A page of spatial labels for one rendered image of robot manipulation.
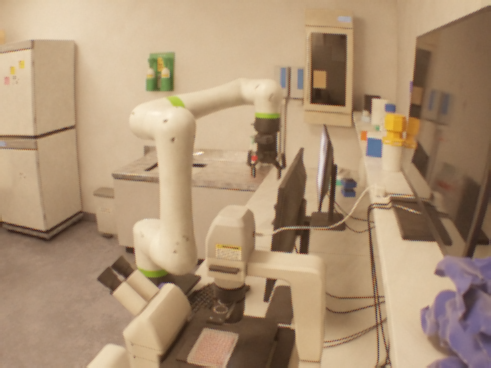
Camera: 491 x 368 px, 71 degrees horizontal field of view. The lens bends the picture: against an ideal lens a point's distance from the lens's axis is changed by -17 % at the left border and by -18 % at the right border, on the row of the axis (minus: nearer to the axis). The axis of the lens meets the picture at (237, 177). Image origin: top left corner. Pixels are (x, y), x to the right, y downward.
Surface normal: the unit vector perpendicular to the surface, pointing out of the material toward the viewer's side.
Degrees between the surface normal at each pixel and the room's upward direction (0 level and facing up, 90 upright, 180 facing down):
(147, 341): 86
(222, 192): 90
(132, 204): 90
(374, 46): 90
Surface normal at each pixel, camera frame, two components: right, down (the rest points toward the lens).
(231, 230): -0.24, 0.08
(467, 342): -0.66, -0.72
